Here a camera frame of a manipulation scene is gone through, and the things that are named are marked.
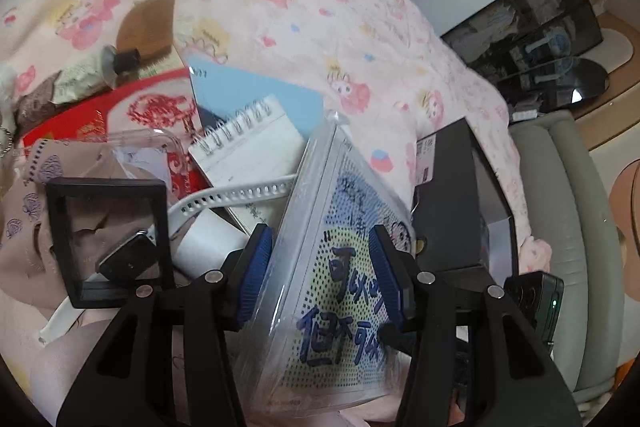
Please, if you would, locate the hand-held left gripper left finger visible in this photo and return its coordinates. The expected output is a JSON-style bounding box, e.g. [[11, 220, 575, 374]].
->
[[56, 223, 275, 427]]

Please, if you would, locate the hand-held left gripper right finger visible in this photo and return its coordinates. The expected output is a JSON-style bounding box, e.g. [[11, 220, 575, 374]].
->
[[369, 224, 583, 427]]

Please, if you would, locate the white paper roll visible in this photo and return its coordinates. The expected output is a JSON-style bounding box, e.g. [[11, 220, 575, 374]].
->
[[175, 209, 251, 280]]

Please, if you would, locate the bead art board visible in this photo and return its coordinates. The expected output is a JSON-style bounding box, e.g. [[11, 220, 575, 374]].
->
[[235, 112, 418, 410]]

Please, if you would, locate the black storage box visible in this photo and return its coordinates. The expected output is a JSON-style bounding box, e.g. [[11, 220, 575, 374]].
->
[[412, 117, 521, 288]]

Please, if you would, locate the white spiral notepad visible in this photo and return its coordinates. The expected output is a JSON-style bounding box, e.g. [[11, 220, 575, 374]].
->
[[187, 94, 307, 235]]

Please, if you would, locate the light blue case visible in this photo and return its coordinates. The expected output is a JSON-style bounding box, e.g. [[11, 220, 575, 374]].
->
[[189, 52, 326, 142]]

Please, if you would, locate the red patterned envelope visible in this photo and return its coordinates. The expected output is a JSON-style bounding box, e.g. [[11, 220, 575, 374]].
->
[[22, 67, 211, 208]]

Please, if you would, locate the beige printed cloth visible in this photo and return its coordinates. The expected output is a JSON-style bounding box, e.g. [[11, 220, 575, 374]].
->
[[0, 139, 171, 308]]

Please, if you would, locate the cream tube with black cap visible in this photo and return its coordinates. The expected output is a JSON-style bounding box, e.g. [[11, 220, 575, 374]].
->
[[50, 47, 142, 105]]

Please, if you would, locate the brown wooden comb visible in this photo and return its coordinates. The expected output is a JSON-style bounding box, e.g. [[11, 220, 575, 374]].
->
[[116, 0, 177, 58]]

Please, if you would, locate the beige cartoon floor mat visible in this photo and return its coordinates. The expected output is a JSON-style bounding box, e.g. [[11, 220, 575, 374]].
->
[[587, 9, 640, 368]]

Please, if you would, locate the black glass cabinet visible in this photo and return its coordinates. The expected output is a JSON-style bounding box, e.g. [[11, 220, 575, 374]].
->
[[440, 0, 606, 108]]

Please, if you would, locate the brown patterned pouch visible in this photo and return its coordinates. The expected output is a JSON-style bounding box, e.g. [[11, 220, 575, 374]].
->
[[15, 74, 63, 122]]

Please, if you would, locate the white perforated watch strap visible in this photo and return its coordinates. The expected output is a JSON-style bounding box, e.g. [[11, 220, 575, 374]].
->
[[95, 174, 298, 285]]

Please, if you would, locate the black square display frame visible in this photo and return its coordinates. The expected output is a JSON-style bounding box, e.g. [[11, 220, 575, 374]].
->
[[45, 177, 176, 310]]

